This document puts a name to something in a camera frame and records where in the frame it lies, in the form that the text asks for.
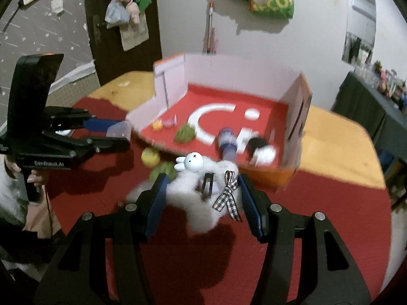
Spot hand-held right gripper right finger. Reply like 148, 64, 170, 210
237, 173, 372, 305

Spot black tube with white puff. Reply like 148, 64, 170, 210
247, 137, 278, 166

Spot yellow round tin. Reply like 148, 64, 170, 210
141, 147, 161, 167

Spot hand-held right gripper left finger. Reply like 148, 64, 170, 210
33, 173, 172, 305

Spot orange cardboard box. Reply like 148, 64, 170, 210
125, 52, 314, 193

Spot row of small figurines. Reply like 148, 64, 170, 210
356, 59, 407, 115

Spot wall mirror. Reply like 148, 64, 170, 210
342, 0, 377, 66

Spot green fluffy scrunchie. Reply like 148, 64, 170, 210
174, 124, 196, 144

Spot translucent plastic bag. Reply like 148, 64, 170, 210
105, 0, 131, 29

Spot dark cloth side table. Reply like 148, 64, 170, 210
332, 71, 407, 166

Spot green lettuce toy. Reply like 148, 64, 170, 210
149, 161, 178, 181

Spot person's left hand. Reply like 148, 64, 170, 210
5, 160, 47, 188

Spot white fluffy bunny hair clip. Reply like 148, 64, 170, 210
127, 152, 244, 232

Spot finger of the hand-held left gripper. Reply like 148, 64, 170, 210
45, 132, 132, 160
45, 106, 126, 134

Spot pink yellow doll figurine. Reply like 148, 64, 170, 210
151, 117, 178, 131

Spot red knitted mat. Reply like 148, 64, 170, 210
48, 97, 393, 305

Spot dark brown door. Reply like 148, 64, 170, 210
83, 0, 163, 86

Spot door handle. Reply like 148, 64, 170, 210
92, 14, 107, 43

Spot black cable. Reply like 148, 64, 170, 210
44, 182, 54, 239

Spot pink stick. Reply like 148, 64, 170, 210
208, 28, 220, 54

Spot clear plastic small box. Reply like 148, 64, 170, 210
106, 121, 132, 140

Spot person's pink clothing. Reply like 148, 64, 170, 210
23, 197, 62, 239

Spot silver pole with orange tip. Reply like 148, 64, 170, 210
205, 2, 215, 54

